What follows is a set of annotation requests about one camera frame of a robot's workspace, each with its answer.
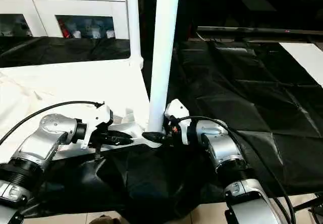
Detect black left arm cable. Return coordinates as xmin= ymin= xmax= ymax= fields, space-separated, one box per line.
xmin=0 ymin=100 xmax=105 ymax=146

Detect white plastic table top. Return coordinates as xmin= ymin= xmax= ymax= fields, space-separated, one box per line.
xmin=0 ymin=58 xmax=166 ymax=162

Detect white cabinet with glass doors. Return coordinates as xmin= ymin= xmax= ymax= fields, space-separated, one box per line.
xmin=0 ymin=0 xmax=131 ymax=39

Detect black plastic mat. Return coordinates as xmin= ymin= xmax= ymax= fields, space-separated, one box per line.
xmin=0 ymin=32 xmax=323 ymax=223

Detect black stand foot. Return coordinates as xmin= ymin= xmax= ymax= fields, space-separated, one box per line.
xmin=301 ymin=194 xmax=323 ymax=219

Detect black bar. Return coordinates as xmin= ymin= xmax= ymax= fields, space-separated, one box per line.
xmin=197 ymin=26 xmax=323 ymax=38

